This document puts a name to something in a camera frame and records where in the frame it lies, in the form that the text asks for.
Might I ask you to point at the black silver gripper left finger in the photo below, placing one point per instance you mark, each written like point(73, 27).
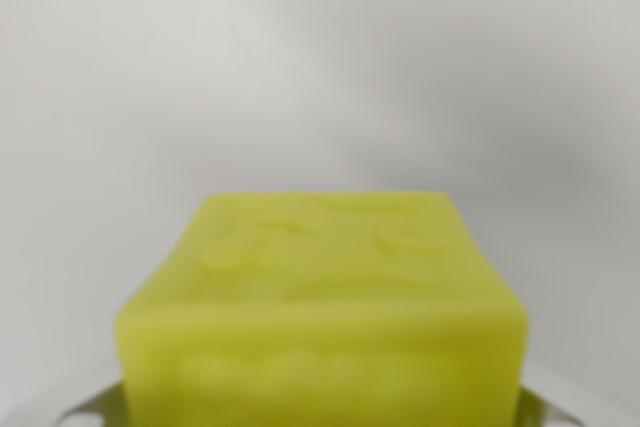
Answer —
point(100, 409)

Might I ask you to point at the black silver gripper right finger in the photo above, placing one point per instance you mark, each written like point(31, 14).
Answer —
point(540, 412)

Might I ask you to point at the yellow cube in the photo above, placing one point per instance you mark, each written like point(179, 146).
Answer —
point(320, 312)

